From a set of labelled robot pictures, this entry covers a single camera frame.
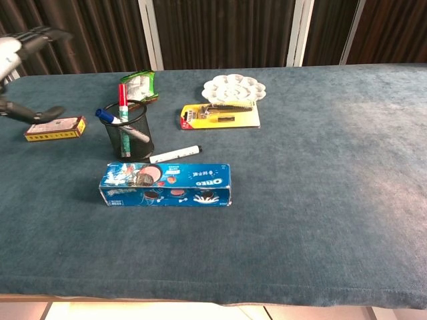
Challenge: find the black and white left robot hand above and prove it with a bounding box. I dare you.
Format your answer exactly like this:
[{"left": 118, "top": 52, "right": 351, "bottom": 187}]
[{"left": 0, "top": 27, "right": 73, "bottom": 125}]

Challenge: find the black capped white marker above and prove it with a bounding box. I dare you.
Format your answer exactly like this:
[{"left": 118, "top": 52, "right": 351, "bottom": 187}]
[{"left": 149, "top": 145, "right": 203, "bottom": 164}]

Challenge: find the blue marker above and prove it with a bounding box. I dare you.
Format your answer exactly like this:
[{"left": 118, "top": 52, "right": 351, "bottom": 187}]
[{"left": 95, "top": 108, "right": 150, "bottom": 143}]

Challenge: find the red marker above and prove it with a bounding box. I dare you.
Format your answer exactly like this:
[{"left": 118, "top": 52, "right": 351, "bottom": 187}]
[{"left": 118, "top": 83, "right": 131, "bottom": 158}]

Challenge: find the black mesh pen holder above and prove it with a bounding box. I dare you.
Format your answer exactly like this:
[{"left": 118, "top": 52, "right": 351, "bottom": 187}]
[{"left": 100, "top": 99, "right": 155, "bottom": 161}]

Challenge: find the small yellow and brown box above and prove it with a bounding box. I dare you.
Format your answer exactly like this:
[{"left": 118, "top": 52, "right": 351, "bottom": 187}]
[{"left": 23, "top": 116, "right": 87, "bottom": 143}]

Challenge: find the green snack bag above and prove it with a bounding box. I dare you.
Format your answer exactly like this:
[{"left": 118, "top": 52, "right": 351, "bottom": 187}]
[{"left": 119, "top": 69, "right": 159, "bottom": 111}]

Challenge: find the blue Oreo cookie box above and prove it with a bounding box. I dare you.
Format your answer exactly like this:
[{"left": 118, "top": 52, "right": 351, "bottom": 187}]
[{"left": 98, "top": 162, "right": 232, "bottom": 207}]

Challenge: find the razor on yellow card pack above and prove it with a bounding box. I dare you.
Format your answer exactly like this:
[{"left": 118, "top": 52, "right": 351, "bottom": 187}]
[{"left": 179, "top": 102, "right": 261, "bottom": 131}]

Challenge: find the white flower-shaped paint palette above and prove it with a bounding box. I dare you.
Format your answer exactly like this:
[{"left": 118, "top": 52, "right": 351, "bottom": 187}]
[{"left": 202, "top": 75, "right": 267, "bottom": 105}]

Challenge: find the blue velvet tablecloth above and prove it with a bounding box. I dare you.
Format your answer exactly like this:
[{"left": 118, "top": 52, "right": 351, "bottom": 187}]
[{"left": 0, "top": 63, "right": 427, "bottom": 307}]

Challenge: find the white partition frame post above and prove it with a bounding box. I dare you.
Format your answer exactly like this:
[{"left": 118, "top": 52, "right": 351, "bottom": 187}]
[
  {"left": 286, "top": 0, "right": 315, "bottom": 67},
  {"left": 339, "top": 0, "right": 367, "bottom": 66},
  {"left": 137, "top": 0, "right": 164, "bottom": 71}
]

